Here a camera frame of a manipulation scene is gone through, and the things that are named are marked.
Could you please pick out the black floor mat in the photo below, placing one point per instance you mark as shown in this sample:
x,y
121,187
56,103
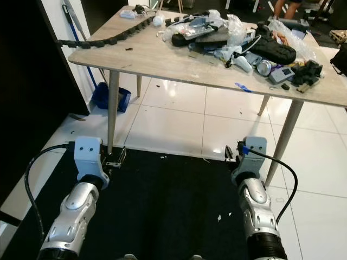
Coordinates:
x,y
168,216

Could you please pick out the blue dustpan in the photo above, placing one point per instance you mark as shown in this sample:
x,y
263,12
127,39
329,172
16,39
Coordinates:
x,y
108,97

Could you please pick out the black foam blocks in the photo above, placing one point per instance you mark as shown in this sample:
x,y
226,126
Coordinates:
x,y
309,72

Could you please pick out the clear bubble wrap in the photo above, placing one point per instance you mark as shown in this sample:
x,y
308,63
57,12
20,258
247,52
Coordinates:
x,y
173,31

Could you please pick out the person in patterned shirt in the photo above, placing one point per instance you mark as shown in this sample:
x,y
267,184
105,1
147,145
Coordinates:
x,y
286,7

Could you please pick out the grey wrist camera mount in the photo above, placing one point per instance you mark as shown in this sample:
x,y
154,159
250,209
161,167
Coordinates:
x,y
255,162
88,157

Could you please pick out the light wooden table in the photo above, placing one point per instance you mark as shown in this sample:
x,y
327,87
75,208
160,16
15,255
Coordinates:
x,y
141,59

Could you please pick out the small wooden pallet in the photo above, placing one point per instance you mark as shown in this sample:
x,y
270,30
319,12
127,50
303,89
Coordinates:
x,y
335,36

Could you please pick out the silver drink can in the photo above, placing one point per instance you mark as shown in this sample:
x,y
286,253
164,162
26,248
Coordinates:
x,y
265,67

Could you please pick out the small black pouch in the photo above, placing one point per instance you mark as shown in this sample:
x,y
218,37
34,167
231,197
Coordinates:
x,y
140,10

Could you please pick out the clear bag with orange contents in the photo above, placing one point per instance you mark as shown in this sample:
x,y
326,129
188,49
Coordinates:
x,y
298,40

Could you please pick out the flat black rubber sole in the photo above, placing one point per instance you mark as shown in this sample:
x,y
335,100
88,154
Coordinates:
x,y
211,37

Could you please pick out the white low bench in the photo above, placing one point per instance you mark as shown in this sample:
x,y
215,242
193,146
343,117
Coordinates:
x,y
229,4

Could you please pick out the big black rubber track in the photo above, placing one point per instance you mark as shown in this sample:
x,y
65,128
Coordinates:
x,y
276,50

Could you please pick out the light blue flat box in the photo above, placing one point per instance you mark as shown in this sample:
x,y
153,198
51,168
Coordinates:
x,y
128,14

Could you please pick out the clear plastic bag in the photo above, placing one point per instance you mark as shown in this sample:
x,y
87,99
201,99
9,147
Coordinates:
x,y
234,28

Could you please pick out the blue tape strip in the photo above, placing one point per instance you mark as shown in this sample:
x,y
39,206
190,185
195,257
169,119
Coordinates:
x,y
243,87

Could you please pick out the grey device with blue screen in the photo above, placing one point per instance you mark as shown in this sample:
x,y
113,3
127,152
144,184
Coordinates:
x,y
282,75

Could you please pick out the crumpled white plastic bag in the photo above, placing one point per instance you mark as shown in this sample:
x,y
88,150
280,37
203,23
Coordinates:
x,y
158,21

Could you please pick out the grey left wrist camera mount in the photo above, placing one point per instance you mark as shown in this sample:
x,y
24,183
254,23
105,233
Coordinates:
x,y
88,157

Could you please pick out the clear plastic blister pack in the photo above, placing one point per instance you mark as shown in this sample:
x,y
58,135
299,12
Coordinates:
x,y
195,27

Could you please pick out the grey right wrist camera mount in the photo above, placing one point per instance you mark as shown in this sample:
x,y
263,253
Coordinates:
x,y
255,162

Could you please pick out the small white bottle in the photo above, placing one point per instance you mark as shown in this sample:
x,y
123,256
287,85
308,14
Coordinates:
x,y
244,64

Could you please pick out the black bag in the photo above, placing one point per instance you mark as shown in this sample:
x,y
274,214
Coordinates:
x,y
339,58

